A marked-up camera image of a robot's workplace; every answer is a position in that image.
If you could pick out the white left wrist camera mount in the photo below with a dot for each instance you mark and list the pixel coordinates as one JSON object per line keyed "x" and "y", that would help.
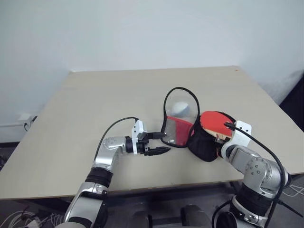
{"x": 137, "y": 129}

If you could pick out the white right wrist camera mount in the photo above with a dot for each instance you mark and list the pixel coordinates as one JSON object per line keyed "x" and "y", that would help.
{"x": 241, "y": 136}

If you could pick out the black clear-window paddle case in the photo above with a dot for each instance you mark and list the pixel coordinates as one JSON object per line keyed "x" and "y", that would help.
{"x": 202, "y": 147}

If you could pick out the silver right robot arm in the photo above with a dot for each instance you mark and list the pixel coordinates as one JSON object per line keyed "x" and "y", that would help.
{"x": 256, "y": 166}

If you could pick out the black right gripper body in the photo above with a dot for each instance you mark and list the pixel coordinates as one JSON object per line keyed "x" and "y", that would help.
{"x": 219, "y": 140}

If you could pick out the dark grey fabric panel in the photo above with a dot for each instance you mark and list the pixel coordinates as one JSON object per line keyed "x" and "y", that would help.
{"x": 294, "y": 99}

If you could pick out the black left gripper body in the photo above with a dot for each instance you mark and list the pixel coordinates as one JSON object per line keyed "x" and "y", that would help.
{"x": 144, "y": 146}

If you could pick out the red table tennis paddle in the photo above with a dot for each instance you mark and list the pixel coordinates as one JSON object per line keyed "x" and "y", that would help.
{"x": 213, "y": 121}

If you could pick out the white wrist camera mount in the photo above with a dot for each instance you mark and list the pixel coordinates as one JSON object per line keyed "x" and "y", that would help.
{"x": 241, "y": 136}
{"x": 137, "y": 129}

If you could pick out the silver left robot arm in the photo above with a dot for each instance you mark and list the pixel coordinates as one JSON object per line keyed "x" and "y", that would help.
{"x": 107, "y": 156}

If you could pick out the white blue zipper pull ball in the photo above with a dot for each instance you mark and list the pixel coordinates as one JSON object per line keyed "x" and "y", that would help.
{"x": 179, "y": 108}

